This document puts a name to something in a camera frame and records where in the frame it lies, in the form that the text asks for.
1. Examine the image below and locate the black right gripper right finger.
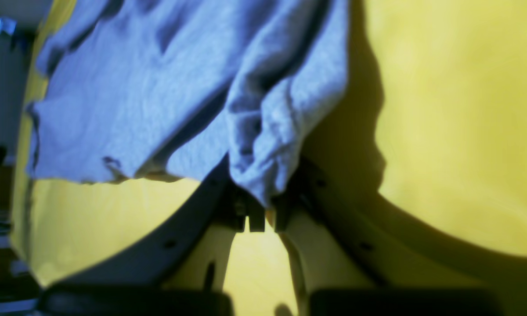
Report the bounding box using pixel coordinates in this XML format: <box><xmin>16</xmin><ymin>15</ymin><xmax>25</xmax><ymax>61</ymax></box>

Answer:
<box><xmin>275</xmin><ymin>158</ymin><xmax>527</xmax><ymax>316</ymax></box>

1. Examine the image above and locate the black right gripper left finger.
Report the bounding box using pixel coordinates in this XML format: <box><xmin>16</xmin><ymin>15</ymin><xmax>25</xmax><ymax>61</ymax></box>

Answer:
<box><xmin>37</xmin><ymin>154</ymin><xmax>265</xmax><ymax>316</ymax></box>

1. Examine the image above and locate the grey t-shirt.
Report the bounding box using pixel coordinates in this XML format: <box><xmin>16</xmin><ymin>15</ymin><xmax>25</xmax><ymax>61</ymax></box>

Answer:
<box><xmin>26</xmin><ymin>0</ymin><xmax>349</xmax><ymax>207</ymax></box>

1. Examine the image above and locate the yellow table cloth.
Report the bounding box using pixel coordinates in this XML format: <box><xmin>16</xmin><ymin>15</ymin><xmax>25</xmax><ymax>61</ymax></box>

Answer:
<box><xmin>10</xmin><ymin>0</ymin><xmax>527</xmax><ymax>316</ymax></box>

